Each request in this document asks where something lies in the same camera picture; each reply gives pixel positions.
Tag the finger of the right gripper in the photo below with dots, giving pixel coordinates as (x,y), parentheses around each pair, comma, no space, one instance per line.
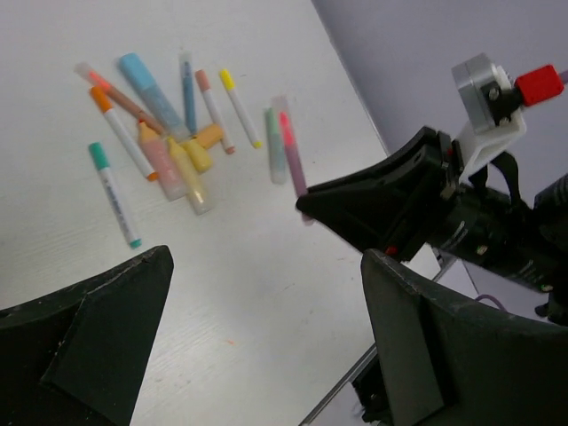
(386,206)

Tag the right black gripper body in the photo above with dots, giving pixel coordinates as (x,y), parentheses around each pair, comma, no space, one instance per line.
(496,231)

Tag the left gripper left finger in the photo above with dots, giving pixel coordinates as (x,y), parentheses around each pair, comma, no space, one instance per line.
(78,356)

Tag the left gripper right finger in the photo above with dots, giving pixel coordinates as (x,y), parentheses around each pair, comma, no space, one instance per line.
(447,359)

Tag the pink purple pen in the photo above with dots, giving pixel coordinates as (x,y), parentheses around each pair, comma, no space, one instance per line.
(280,108)

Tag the green highlighter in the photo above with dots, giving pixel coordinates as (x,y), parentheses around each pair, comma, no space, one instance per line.
(277,157)

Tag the teal cap marker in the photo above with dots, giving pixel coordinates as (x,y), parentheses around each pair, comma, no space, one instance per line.
(113,193)

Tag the brown orange pen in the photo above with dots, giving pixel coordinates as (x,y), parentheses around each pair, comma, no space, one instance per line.
(84,70)

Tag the blue pen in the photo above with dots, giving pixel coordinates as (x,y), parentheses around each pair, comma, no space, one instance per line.
(186,73)

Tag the pale yellow highlighter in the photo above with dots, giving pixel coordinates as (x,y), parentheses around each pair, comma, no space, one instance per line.
(196,191)

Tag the yellow cap marker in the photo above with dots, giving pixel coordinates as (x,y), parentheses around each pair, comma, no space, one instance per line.
(240,109)

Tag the salmon cap marker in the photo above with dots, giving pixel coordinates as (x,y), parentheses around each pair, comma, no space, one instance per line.
(213,109)

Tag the orange cap marker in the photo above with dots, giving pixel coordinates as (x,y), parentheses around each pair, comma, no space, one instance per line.
(128,142)

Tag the blue highlighter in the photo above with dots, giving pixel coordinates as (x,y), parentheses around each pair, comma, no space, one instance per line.
(143,82)

